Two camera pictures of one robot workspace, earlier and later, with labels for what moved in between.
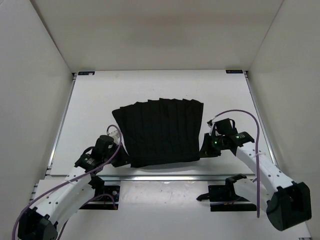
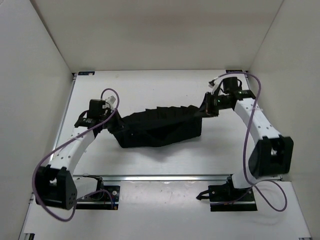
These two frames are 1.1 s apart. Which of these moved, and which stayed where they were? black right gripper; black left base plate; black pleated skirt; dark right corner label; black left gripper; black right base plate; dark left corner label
Moved: black left gripper; black pleated skirt; black right gripper
Stayed: dark right corner label; black right base plate; dark left corner label; black left base plate
